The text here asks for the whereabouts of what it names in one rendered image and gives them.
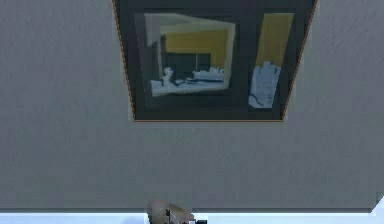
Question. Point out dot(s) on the dark framed wall picture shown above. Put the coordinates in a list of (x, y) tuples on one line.
[(213, 60)]

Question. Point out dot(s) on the beige rounded lump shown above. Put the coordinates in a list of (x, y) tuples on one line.
[(158, 211)]

